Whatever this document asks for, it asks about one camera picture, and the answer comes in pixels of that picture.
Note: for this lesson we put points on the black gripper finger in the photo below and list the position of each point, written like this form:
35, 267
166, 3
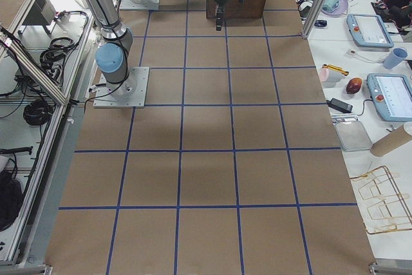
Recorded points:
219, 20

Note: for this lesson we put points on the pink paper cup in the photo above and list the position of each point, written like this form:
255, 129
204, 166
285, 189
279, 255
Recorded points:
330, 75

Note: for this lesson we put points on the purple bowl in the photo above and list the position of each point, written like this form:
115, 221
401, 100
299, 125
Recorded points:
334, 7

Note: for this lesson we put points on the gold metal cylinder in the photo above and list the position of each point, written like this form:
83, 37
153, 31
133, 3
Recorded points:
336, 68

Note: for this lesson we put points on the red mango fruit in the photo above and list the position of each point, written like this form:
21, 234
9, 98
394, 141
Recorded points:
354, 85

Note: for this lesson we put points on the teach pendant upper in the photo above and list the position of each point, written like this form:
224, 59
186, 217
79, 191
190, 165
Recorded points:
368, 31

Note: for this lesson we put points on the teach pendant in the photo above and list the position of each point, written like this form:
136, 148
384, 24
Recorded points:
391, 95
368, 31

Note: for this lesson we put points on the black power adapter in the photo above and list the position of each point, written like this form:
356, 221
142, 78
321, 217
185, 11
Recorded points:
339, 105

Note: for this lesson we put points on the metal tray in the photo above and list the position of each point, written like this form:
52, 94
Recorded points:
353, 136

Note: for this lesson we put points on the light blue cup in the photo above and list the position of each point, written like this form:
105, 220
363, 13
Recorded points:
394, 58

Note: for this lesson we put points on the teach pendant lower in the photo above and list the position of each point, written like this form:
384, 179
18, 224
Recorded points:
391, 95

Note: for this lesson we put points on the cardboard tube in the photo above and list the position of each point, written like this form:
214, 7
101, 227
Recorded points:
393, 140

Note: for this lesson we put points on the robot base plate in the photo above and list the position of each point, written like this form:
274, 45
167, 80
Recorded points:
131, 94

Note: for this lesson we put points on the gold wire rack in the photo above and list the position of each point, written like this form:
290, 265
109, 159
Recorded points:
383, 206

